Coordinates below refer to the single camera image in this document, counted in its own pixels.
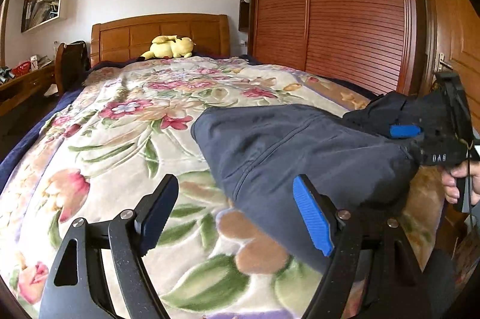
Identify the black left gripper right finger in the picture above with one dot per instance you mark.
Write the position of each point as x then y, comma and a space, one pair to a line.
367, 250

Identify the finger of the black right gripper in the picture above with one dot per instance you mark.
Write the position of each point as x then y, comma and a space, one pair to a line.
405, 131

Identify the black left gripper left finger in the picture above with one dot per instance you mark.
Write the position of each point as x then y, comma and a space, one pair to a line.
77, 285

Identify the dark navy jacket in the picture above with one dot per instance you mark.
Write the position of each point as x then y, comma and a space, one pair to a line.
255, 154

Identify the person's right hand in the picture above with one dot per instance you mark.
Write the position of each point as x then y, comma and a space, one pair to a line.
451, 191

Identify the wooden louvered wardrobe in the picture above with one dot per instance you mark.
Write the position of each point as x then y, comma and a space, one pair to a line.
381, 45

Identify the floral bed blanket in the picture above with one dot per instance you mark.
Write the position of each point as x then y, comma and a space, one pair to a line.
114, 143

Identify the red basket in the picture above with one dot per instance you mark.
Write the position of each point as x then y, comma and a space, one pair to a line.
22, 69

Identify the dark wooden chair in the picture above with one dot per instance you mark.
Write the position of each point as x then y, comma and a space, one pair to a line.
72, 64

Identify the yellow plush toy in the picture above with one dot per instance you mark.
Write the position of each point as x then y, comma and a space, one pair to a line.
170, 46

